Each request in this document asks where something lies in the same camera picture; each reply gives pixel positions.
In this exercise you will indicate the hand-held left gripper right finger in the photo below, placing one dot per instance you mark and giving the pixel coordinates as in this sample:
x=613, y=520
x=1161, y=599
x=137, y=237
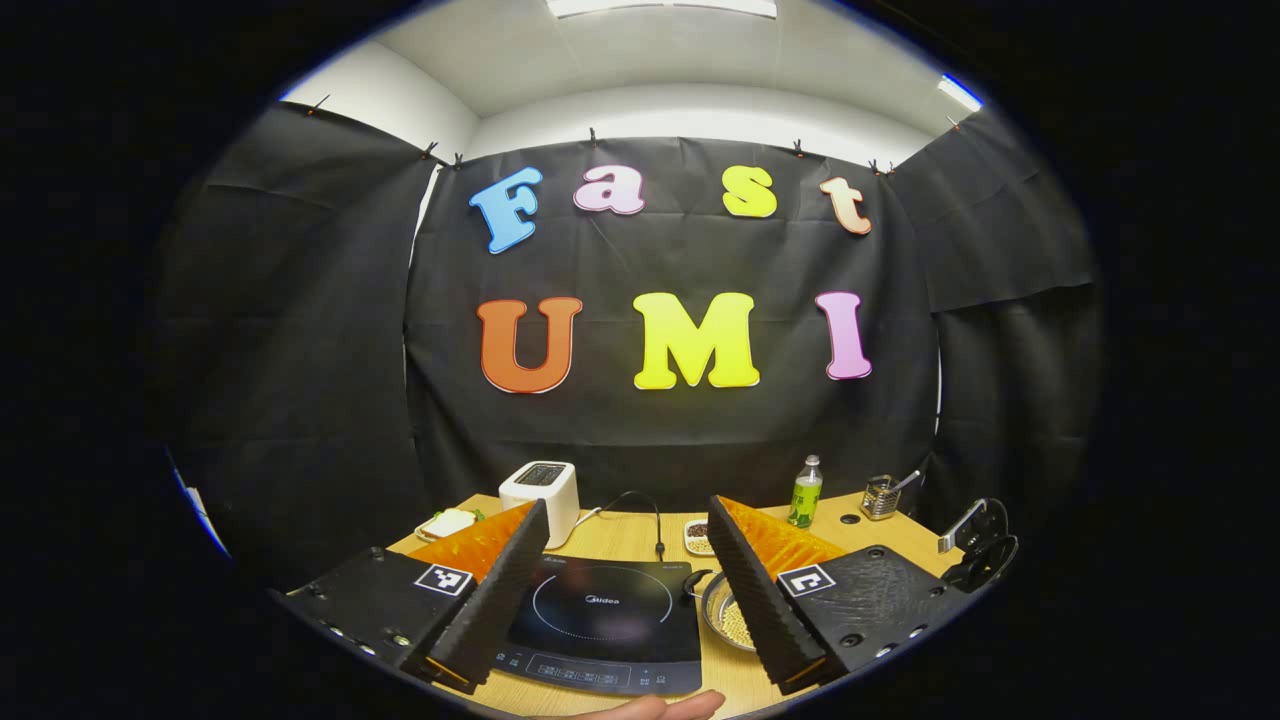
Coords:
x=760, y=600

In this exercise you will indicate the small white sandwich plate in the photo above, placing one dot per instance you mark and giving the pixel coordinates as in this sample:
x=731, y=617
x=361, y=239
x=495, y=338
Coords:
x=428, y=533

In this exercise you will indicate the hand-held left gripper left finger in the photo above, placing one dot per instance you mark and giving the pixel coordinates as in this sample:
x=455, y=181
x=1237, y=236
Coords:
x=500, y=590

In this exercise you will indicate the black backdrop cloth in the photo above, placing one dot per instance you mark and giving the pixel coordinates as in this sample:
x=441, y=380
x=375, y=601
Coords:
x=650, y=430

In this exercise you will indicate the black induction cooktop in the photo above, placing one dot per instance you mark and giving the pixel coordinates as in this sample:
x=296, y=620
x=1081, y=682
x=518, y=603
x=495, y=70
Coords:
x=610, y=620

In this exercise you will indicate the large ceiling light panel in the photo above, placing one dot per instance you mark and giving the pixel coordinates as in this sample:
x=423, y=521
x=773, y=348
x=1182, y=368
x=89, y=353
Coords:
x=660, y=6

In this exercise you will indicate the white toaster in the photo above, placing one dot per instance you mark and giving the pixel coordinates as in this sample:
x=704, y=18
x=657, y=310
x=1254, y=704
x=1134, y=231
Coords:
x=540, y=495

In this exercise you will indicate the stainless steel pot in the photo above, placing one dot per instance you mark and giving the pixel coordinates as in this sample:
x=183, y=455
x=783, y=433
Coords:
x=718, y=600

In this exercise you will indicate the green drink bottle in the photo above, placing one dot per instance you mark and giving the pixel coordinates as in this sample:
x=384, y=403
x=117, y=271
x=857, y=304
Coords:
x=804, y=500

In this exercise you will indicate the pile of yellow soybeans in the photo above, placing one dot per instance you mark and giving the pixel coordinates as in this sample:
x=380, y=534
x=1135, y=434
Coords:
x=738, y=622

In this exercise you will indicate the sandwich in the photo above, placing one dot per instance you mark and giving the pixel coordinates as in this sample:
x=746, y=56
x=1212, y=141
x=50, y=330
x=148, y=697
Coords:
x=450, y=521

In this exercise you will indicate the white divided bean plate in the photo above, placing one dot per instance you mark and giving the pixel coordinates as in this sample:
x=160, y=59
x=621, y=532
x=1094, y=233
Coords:
x=698, y=538

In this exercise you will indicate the small ceiling light panel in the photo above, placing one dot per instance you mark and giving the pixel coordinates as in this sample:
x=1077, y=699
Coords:
x=960, y=92

